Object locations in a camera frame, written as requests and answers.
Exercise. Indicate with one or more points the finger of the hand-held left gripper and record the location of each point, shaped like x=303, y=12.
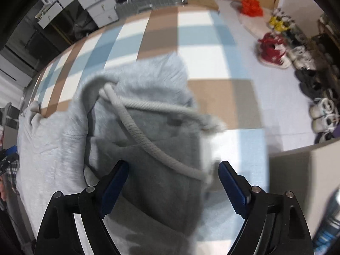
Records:
x=10, y=151

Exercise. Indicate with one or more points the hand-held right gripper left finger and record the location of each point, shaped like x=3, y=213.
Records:
x=114, y=188

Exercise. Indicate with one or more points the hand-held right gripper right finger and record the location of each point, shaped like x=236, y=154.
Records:
x=233, y=188

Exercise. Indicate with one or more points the grey hoodie with red print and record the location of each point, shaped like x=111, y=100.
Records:
x=159, y=127

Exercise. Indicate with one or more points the black white plaid cloth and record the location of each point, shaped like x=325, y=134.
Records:
x=9, y=175

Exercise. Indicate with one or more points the beige side table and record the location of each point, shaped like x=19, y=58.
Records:
x=292, y=180

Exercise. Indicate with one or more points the white wardrobe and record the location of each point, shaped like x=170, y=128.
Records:
x=13, y=69

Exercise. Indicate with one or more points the blue white patterned item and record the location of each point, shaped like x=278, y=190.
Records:
x=328, y=217

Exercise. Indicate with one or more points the dark grey cabinet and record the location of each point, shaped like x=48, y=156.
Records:
x=45, y=45

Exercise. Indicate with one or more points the black bag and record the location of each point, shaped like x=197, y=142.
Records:
x=79, y=24

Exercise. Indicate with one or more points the white kettle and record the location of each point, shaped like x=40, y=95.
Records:
x=47, y=0

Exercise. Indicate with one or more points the checkered bed blanket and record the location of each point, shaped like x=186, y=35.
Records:
x=164, y=37

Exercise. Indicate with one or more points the white fluffy mat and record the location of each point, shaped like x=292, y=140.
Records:
x=252, y=29

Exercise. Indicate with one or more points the white desk with drawers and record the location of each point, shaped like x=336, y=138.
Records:
x=101, y=8

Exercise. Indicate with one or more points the wooden shoe rack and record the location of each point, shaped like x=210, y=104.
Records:
x=326, y=39

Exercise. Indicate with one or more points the orange bag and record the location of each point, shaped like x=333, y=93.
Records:
x=251, y=6

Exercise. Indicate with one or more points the silver suitcase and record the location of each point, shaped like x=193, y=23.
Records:
x=148, y=2

